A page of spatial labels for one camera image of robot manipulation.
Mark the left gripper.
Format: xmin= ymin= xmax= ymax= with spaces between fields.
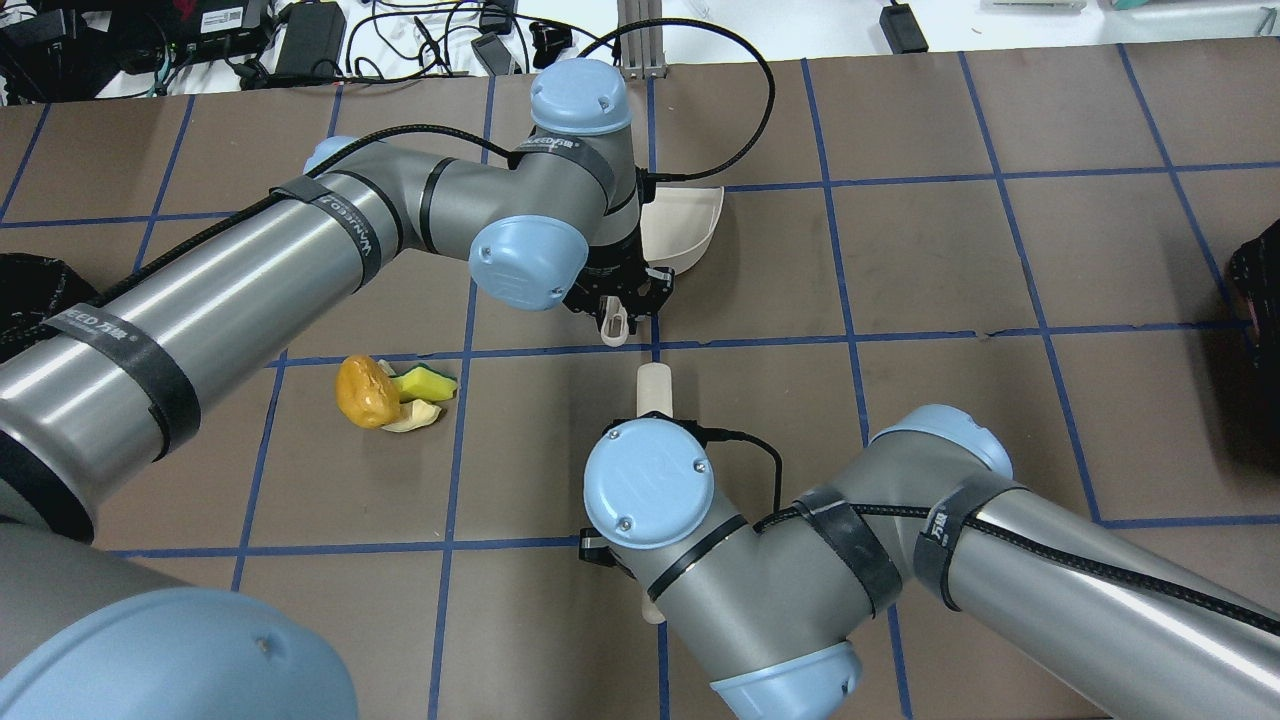
xmin=562 ymin=245 xmax=676 ymax=322

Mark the beige dustpan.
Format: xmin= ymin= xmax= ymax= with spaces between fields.
xmin=598 ymin=184 xmax=726 ymax=348

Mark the beige hand brush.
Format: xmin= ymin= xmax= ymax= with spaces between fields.
xmin=636 ymin=363 xmax=675 ymax=626

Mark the yellow green sponge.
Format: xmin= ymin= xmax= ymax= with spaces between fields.
xmin=390 ymin=364 xmax=460 ymax=404

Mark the pale food scrap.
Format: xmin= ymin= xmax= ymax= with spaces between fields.
xmin=381 ymin=398 xmax=443 ymax=433

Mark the yellow potato toy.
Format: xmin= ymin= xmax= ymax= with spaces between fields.
xmin=335 ymin=355 xmax=401 ymax=429

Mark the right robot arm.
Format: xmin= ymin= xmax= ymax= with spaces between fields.
xmin=584 ymin=405 xmax=1279 ymax=719

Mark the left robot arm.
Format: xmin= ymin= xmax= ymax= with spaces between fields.
xmin=3 ymin=58 xmax=675 ymax=719

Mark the black lined bin near left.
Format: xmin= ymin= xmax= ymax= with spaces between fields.
xmin=1 ymin=252 xmax=99 ymax=346

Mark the black lined bin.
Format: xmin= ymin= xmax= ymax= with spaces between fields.
xmin=1 ymin=252 xmax=99 ymax=346
xmin=1228 ymin=222 xmax=1279 ymax=434

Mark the black lined bin near right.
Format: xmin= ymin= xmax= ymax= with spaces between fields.
xmin=1228 ymin=222 xmax=1279 ymax=434

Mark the black power adapter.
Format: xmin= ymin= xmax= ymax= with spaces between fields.
xmin=271 ymin=1 xmax=346 ymax=85

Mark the aluminium frame post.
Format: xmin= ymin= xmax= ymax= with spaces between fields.
xmin=616 ymin=0 xmax=668 ymax=79

